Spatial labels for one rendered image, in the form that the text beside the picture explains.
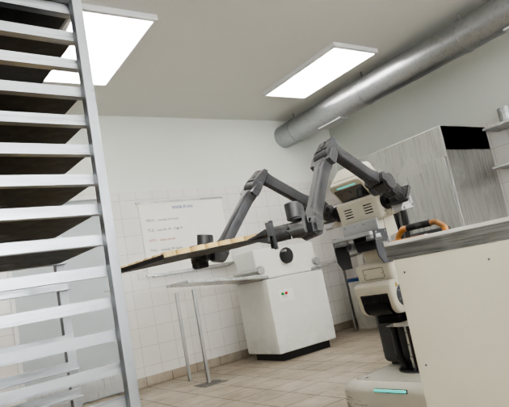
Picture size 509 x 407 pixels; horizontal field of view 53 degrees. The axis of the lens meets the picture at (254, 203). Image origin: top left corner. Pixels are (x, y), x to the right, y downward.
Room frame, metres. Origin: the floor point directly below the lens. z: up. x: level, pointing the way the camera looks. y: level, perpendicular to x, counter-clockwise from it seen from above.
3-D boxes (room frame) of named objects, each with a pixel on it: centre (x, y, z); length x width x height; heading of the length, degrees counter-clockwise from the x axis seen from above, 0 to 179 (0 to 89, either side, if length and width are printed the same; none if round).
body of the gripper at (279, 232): (1.82, -0.07, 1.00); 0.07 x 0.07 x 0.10; 85
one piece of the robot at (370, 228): (2.51, -0.48, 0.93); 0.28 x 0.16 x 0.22; 40
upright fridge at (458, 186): (5.88, -1.88, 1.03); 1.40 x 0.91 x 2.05; 35
